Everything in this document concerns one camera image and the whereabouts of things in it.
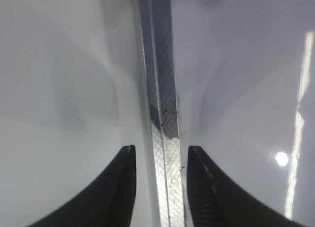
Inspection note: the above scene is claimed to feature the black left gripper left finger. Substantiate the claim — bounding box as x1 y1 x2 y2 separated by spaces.
32 145 136 227

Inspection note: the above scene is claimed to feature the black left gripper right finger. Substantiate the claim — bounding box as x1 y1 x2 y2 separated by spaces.
187 146 295 227

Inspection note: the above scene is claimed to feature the white board with grey frame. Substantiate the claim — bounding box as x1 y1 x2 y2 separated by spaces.
135 0 315 227

